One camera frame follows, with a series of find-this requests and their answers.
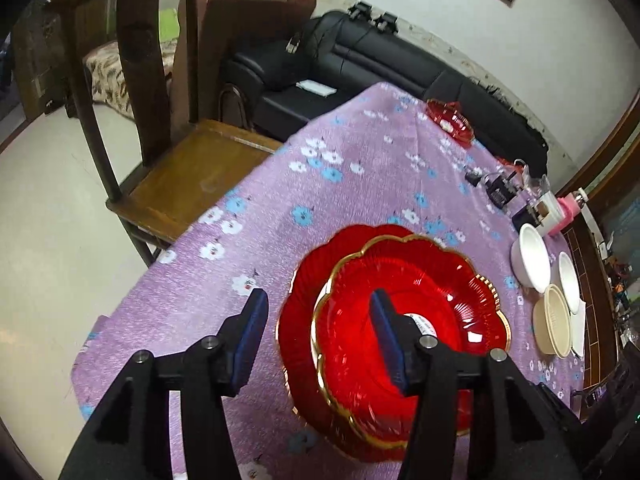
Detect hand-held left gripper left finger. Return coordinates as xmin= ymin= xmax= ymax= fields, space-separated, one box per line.
xmin=60 ymin=288 xmax=269 ymax=480

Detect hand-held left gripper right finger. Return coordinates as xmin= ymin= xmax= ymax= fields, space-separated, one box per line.
xmin=370 ymin=289 xmax=583 ymax=480

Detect red glass plate gold print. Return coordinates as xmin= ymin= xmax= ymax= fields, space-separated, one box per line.
xmin=276 ymin=224 xmax=508 ymax=463

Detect red plate thick gold rim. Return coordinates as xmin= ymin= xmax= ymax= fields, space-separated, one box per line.
xmin=311 ymin=234 xmax=511 ymax=448

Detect purple floral tablecloth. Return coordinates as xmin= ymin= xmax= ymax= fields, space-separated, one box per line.
xmin=70 ymin=81 xmax=587 ymax=480

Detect dark wooden chair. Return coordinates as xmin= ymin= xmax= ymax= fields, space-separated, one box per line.
xmin=45 ymin=0 xmax=290 ymax=267

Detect black power adapter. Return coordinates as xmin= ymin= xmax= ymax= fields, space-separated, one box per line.
xmin=487 ymin=172 xmax=519 ymax=207

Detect pink knit-sleeved bottle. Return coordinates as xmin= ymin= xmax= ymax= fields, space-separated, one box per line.
xmin=556 ymin=187 xmax=592 ymax=227

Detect small red glass plate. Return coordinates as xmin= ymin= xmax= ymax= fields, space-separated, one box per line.
xmin=425 ymin=99 xmax=475 ymax=149

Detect white paper sheet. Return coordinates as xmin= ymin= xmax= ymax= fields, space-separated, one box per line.
xmin=295 ymin=80 xmax=337 ymax=97

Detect black leather sofa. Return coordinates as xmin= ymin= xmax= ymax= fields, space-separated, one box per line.
xmin=220 ymin=10 xmax=549 ymax=181

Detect floral patterned cushion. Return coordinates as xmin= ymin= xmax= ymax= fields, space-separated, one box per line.
xmin=82 ymin=40 xmax=180 ymax=117

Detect brown upholstered armchair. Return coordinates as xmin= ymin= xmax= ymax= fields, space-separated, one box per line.
xmin=170 ymin=0 xmax=318 ymax=133

